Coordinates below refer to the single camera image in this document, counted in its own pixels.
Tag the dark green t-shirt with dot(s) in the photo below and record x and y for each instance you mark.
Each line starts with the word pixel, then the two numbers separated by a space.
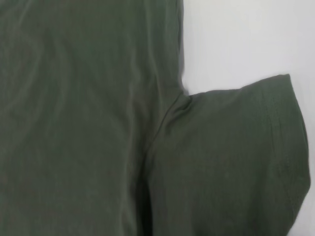
pixel 98 135

